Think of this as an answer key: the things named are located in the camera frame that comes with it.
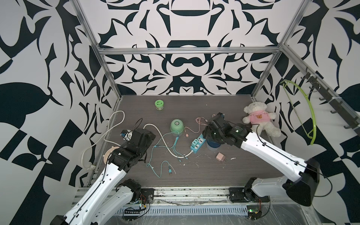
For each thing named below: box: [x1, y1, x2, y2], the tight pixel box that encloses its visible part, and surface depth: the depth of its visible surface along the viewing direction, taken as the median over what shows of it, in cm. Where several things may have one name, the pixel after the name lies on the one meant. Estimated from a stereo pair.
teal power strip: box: [190, 133, 206, 154], surface depth 91 cm
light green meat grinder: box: [170, 118, 185, 137], surface depth 93 cm
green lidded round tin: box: [154, 99, 165, 111], surface depth 110 cm
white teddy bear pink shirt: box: [242, 101, 282, 138], surface depth 99 cm
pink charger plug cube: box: [215, 151, 227, 162], surface depth 87 cm
